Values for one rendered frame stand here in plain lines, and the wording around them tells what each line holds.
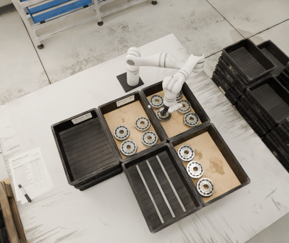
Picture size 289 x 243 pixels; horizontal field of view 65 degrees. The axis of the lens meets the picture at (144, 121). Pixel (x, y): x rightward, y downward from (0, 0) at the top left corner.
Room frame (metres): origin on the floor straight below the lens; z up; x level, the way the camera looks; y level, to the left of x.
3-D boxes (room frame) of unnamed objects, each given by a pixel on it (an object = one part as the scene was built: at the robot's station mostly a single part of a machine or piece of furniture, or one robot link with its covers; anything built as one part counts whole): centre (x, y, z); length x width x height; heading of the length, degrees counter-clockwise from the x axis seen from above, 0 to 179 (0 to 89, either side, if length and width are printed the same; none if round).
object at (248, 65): (1.36, -0.94, 0.37); 0.40 x 0.30 x 0.45; 27
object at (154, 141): (0.52, -0.03, 0.86); 0.10 x 0.10 x 0.01
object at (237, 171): (0.35, -0.35, 0.87); 0.40 x 0.30 x 0.11; 23
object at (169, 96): (0.71, -0.15, 1.12); 0.09 x 0.07 x 0.15; 53
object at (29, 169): (0.36, 0.76, 0.70); 0.33 x 0.23 x 0.01; 27
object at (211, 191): (0.22, -0.33, 0.86); 0.10 x 0.10 x 0.01
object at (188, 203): (0.23, -0.08, 0.87); 0.40 x 0.30 x 0.11; 23
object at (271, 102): (1.01, -1.13, 0.31); 0.40 x 0.30 x 0.34; 27
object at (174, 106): (0.69, -0.16, 1.02); 0.11 x 0.09 x 0.06; 28
